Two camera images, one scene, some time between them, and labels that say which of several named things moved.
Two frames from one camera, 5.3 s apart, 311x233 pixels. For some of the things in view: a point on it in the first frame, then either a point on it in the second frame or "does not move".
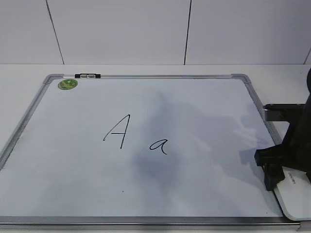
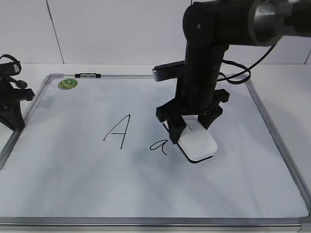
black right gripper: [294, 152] to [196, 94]
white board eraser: [293, 191] to [195, 141]
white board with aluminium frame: [141, 153] does not move
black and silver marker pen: [88, 75] does not move
